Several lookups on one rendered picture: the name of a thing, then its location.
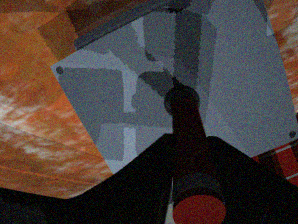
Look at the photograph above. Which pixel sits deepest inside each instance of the blue-grey sloped panel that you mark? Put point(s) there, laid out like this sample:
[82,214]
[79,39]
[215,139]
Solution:
[124,77]

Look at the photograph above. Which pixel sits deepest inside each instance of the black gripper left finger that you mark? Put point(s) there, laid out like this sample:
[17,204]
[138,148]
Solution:
[137,194]

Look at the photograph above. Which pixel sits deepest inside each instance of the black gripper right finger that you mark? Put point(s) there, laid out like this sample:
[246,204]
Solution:
[252,193]

